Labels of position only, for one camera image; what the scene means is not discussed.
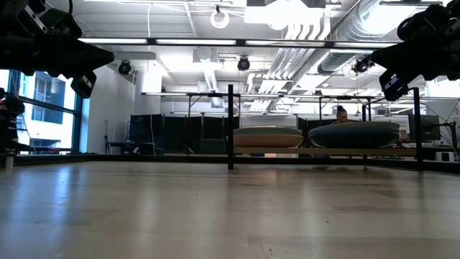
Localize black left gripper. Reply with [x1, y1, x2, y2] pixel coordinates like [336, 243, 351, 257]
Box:
[21, 6, 116, 78]

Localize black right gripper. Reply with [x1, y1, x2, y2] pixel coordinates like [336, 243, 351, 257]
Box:
[370, 0, 460, 81]

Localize blue plate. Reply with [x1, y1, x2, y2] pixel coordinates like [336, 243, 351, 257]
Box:
[308, 125, 400, 134]

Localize dark teal plate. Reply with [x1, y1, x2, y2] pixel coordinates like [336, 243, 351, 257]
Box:
[308, 131, 400, 149]

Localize pink plate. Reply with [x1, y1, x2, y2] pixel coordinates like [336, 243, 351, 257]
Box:
[233, 135, 305, 148]

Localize black round ceiling lamp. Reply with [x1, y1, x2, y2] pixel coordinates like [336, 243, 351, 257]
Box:
[117, 60, 132, 76]
[236, 56, 251, 72]
[354, 57, 374, 75]

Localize large window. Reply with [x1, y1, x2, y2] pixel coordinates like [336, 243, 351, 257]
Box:
[0, 68, 84, 154]

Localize black computer monitor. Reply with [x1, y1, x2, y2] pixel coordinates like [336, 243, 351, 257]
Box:
[409, 114, 441, 142]

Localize person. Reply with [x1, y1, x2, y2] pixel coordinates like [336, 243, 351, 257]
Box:
[332, 105, 355, 125]

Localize long linear ceiling light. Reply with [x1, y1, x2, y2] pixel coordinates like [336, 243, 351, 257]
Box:
[77, 35, 400, 50]

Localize small white box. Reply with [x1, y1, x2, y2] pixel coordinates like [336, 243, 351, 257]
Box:
[434, 150, 456, 163]

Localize white ceiling air unit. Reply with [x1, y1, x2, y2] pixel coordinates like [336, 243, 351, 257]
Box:
[244, 5, 326, 32]

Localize left arm wrist camera box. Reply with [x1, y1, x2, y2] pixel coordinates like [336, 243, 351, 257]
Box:
[70, 71, 98, 99]

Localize arm wrist camera box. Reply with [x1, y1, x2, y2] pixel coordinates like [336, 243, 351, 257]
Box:
[379, 70, 410, 102]
[70, 71, 98, 99]

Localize right arm wrist camera box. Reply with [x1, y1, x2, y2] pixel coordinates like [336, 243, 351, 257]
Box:
[379, 70, 410, 102]

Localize large round air duct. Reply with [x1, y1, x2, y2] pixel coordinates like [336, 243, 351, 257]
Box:
[318, 0, 400, 76]

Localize black aluminium rig frame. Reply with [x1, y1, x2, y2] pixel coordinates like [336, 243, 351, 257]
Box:
[14, 153, 460, 174]

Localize wooden shelf with black frame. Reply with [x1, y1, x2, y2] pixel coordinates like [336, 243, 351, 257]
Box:
[227, 84, 423, 172]

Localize black background workstation frame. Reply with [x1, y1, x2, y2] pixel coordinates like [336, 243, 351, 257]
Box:
[141, 91, 364, 156]

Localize white ring ceiling lamp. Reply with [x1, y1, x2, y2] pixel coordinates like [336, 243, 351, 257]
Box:
[210, 9, 231, 29]

